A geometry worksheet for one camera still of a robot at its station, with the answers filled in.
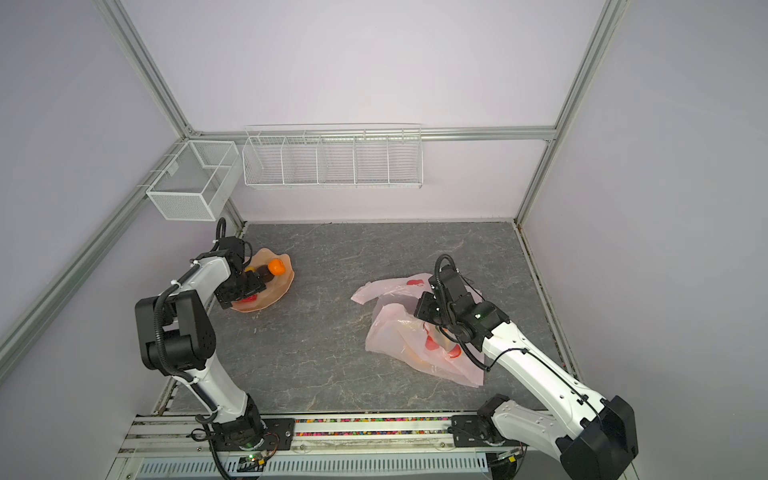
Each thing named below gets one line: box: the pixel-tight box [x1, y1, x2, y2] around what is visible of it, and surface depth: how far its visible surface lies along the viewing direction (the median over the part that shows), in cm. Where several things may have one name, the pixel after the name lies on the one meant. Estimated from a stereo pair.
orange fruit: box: [268, 258, 286, 276], surface depth 101 cm
